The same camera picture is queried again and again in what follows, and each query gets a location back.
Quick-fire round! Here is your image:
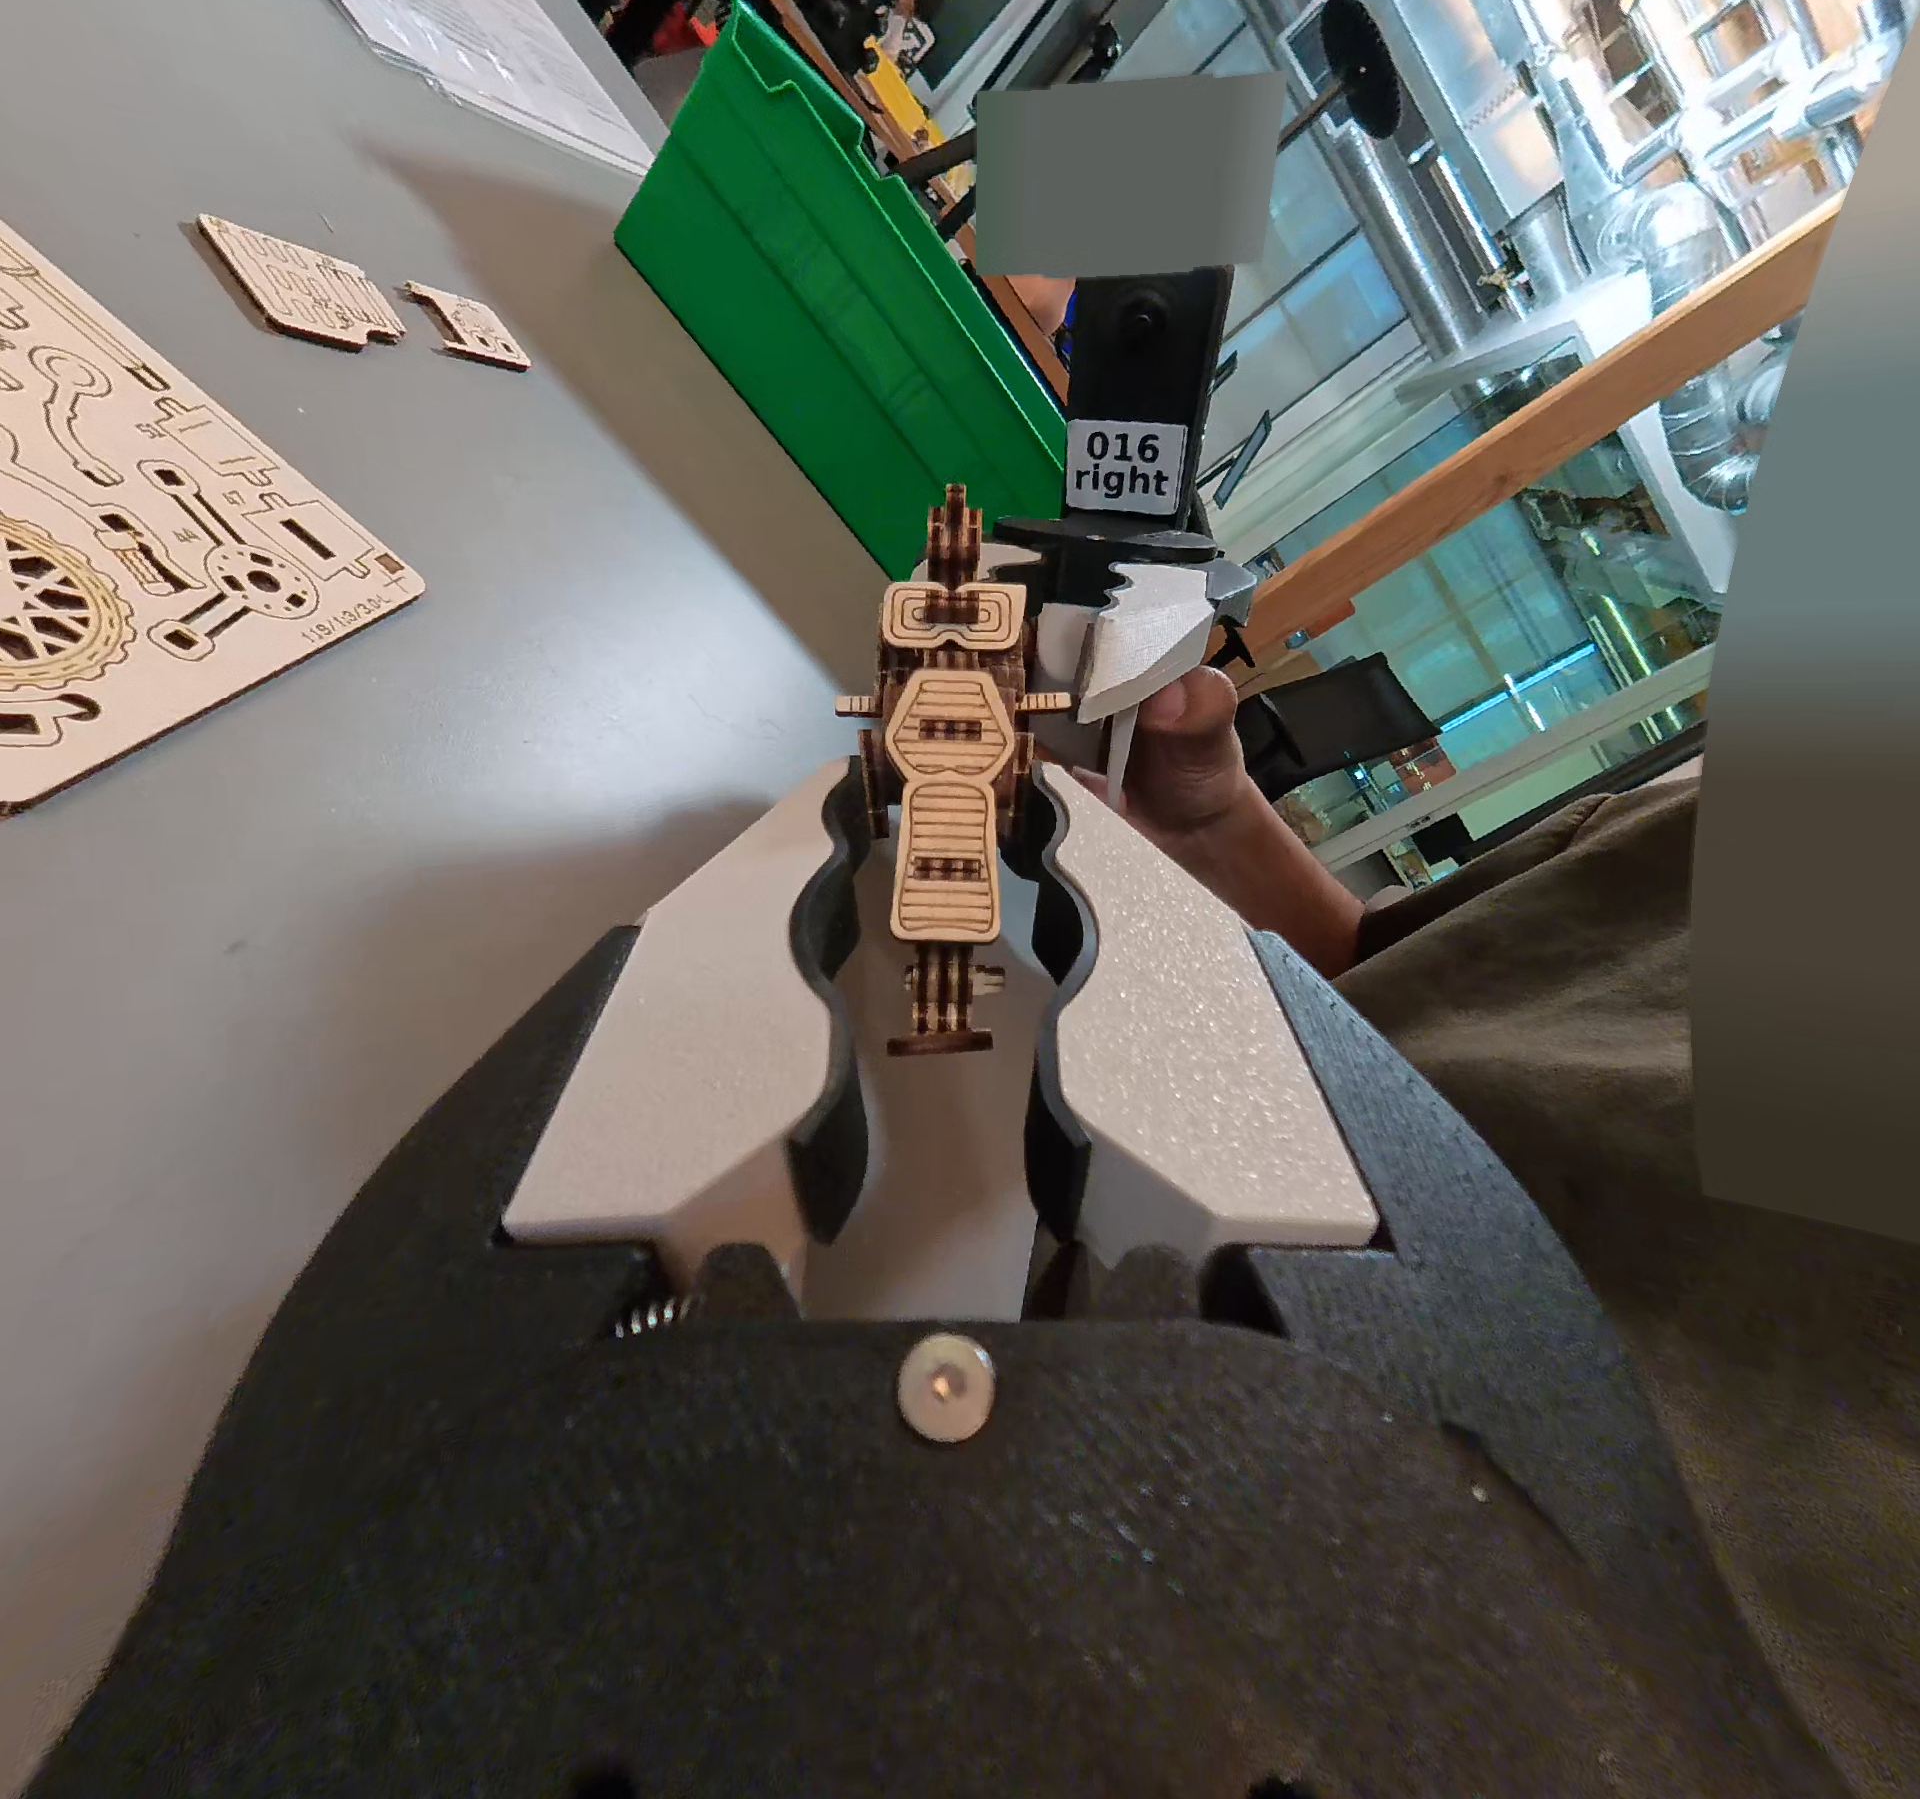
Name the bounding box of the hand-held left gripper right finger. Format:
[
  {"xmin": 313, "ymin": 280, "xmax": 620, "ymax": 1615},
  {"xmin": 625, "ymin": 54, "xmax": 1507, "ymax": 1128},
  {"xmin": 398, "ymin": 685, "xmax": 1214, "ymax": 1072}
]
[{"xmin": 1021, "ymin": 765, "xmax": 1383, "ymax": 1278}]

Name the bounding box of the wooden puzzle sheet notched corner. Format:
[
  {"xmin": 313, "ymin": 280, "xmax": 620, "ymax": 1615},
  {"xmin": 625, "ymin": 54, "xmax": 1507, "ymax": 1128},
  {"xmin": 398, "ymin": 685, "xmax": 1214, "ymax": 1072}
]
[{"xmin": 0, "ymin": 217, "xmax": 428, "ymax": 820}]

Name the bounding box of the tiny wooden puzzle piece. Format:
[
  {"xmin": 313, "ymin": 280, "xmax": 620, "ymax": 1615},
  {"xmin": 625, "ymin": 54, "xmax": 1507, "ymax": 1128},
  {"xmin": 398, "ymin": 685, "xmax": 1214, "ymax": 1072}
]
[{"xmin": 405, "ymin": 280, "xmax": 536, "ymax": 375}]

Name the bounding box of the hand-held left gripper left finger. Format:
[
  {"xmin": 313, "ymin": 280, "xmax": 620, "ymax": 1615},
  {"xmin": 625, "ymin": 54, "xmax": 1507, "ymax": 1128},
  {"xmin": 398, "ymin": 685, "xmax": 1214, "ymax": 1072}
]
[{"xmin": 501, "ymin": 751, "xmax": 876, "ymax": 1307}]

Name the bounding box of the person's right hand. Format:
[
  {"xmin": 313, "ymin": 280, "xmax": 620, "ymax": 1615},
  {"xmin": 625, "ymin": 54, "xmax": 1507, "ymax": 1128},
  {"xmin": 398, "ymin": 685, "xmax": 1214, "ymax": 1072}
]
[{"xmin": 1129, "ymin": 663, "xmax": 1299, "ymax": 872}]

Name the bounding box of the grey desk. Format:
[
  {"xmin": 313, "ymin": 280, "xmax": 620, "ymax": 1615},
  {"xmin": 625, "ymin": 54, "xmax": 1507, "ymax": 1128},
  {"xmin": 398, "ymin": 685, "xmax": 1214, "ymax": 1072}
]
[{"xmin": 0, "ymin": 0, "xmax": 871, "ymax": 1773}]

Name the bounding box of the small wooden puzzle piece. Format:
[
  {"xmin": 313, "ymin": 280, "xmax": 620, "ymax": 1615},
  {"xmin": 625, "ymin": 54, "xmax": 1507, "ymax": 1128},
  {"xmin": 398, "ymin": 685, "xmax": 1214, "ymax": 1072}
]
[{"xmin": 198, "ymin": 209, "xmax": 410, "ymax": 357}]

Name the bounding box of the wooden handrail beam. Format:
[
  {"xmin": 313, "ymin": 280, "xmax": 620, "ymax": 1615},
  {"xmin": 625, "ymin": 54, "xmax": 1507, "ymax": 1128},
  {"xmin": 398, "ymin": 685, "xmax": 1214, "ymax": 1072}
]
[{"xmin": 1238, "ymin": 187, "xmax": 1850, "ymax": 647}]

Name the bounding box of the silver ventilation duct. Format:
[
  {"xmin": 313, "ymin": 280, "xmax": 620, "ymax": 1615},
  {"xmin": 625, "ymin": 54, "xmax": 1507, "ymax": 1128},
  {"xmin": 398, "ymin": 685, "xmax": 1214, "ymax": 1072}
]
[{"xmin": 1335, "ymin": 0, "xmax": 1881, "ymax": 512}]

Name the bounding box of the black disc on rod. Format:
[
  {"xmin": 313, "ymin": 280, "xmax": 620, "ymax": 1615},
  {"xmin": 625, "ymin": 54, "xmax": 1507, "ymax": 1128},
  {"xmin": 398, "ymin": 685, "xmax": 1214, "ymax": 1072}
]
[{"xmin": 1284, "ymin": 0, "xmax": 1407, "ymax": 138}]

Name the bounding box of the person's right forearm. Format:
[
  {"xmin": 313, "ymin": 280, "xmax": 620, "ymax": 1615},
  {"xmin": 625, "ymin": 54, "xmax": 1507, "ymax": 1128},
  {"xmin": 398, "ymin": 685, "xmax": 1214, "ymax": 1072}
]
[{"xmin": 1238, "ymin": 809, "xmax": 1372, "ymax": 978}]

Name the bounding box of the person's olive clothing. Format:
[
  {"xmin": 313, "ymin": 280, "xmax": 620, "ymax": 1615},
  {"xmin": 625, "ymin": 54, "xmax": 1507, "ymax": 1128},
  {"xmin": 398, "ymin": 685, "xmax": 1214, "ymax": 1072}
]
[{"xmin": 1335, "ymin": 765, "xmax": 1920, "ymax": 1799}]

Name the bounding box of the green plastic bin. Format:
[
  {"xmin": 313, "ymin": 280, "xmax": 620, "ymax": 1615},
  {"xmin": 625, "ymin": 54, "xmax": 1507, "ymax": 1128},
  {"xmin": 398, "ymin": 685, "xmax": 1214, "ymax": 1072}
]
[{"xmin": 615, "ymin": 0, "xmax": 1071, "ymax": 582}]

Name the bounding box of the wooden puzzle model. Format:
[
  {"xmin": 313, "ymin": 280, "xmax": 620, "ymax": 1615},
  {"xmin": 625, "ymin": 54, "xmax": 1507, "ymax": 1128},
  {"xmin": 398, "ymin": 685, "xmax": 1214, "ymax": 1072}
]
[{"xmin": 861, "ymin": 479, "xmax": 1034, "ymax": 1052}]

